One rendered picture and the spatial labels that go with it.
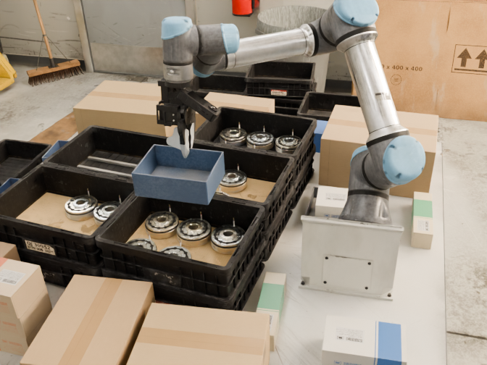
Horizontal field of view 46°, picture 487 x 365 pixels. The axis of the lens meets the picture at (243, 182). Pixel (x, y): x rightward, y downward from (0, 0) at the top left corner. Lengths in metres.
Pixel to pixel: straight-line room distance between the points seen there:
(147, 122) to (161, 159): 0.76
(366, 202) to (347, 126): 0.63
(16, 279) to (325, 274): 0.83
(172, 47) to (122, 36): 3.70
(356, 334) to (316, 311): 0.21
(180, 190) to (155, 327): 0.34
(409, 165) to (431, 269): 0.45
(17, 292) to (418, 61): 3.45
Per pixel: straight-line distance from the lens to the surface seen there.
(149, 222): 1.75
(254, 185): 1.94
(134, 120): 2.36
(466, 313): 2.78
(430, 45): 4.36
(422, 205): 2.03
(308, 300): 1.70
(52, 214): 1.93
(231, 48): 1.48
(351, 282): 1.69
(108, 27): 5.16
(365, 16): 1.59
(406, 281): 1.80
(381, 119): 1.54
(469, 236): 3.23
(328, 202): 1.92
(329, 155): 2.11
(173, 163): 1.58
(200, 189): 1.41
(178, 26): 1.43
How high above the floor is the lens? 1.88
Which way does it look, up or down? 33 degrees down
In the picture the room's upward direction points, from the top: 2 degrees counter-clockwise
